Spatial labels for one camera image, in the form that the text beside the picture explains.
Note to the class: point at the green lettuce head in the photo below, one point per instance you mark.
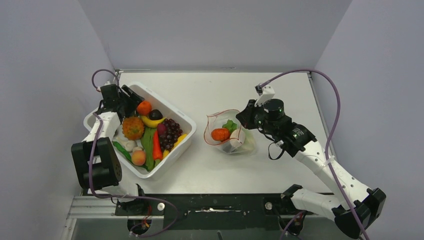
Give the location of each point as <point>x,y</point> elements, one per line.
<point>230,125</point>

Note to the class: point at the magenta purple fruit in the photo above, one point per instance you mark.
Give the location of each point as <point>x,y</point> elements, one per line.
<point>161,129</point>

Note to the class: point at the orange carrot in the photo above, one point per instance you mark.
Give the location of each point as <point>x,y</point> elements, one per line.
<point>156,151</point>

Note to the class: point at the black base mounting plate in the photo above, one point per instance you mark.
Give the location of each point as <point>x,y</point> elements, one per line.
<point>267,211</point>

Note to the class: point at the clear orange-zip bag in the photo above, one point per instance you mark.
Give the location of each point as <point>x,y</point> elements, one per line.
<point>216,120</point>

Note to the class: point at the toy pineapple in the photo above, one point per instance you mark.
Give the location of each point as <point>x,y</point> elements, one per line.
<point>133,128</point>

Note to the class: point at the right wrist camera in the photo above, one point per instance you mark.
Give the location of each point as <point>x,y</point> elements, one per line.
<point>265,93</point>

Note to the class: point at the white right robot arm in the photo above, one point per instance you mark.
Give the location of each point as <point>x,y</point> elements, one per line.
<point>353,206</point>

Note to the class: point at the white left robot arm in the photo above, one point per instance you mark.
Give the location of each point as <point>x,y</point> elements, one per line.
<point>96,162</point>

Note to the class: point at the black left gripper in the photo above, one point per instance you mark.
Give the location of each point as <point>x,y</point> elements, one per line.
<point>133,99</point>

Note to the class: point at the white plastic food bin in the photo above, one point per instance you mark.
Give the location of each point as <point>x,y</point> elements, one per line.
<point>169,111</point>

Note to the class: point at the white onion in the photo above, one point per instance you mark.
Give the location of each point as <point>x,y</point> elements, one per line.
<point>237,138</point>

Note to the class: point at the peach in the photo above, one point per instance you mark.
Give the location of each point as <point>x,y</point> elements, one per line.
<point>138,158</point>

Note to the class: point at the purple grape bunch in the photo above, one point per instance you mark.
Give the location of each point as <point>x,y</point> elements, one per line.
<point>173,132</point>

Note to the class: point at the white green scallion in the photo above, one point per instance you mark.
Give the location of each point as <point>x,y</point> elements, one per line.
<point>120,145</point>

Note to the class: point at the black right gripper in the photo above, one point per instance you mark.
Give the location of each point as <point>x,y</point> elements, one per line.
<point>246,116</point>

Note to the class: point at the yellow banana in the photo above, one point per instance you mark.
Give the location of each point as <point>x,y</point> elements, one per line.
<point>151,123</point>

